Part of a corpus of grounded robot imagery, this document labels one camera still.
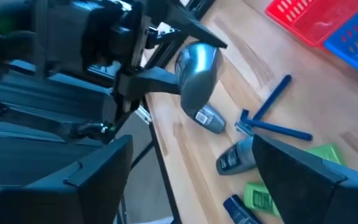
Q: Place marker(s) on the red plastic basket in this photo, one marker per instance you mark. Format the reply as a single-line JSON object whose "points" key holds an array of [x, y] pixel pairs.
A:
{"points": [[309, 18]]}

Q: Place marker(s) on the dark blue travel bottle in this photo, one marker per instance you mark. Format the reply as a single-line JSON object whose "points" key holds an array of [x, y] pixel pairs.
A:
{"points": [[239, 211]]}

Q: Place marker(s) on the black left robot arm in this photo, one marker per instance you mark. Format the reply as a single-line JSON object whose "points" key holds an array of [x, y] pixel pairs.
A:
{"points": [[26, 102]]}

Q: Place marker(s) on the blue disposable razor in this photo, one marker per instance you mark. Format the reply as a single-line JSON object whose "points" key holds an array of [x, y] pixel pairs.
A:
{"points": [[278, 129], [273, 95]]}

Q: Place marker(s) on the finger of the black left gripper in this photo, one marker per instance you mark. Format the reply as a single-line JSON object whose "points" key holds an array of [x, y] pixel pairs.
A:
{"points": [[154, 82], [179, 18]]}

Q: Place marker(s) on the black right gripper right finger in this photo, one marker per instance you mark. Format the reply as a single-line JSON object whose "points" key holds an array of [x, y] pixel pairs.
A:
{"points": [[306, 193]]}

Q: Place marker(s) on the green travel bottle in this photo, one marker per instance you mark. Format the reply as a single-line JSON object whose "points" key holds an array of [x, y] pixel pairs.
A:
{"points": [[326, 153]]}

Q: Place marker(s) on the black aluminium table frame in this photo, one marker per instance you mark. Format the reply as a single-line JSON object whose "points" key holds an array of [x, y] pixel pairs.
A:
{"points": [[202, 6]]}

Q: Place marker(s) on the green battery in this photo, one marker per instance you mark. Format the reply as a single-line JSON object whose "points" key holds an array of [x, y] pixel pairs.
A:
{"points": [[258, 197]]}

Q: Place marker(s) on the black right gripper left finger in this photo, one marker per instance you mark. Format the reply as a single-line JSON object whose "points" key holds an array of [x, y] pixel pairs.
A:
{"points": [[57, 199]]}

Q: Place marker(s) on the gray travel bottle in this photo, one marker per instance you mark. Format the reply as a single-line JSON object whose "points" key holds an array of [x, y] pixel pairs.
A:
{"points": [[197, 74], [211, 121], [236, 157]]}

